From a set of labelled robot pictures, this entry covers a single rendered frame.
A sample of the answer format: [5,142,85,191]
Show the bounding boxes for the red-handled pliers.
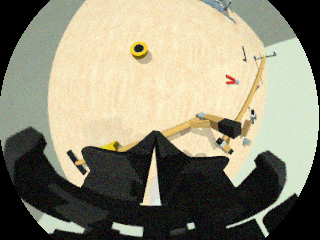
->
[225,75,240,84]

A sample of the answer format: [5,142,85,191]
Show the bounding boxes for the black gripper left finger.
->
[81,129,156,203]

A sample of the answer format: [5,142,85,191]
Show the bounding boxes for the yellow ring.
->
[131,41,148,60]

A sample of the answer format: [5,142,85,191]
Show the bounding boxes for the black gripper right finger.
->
[155,129,229,204]

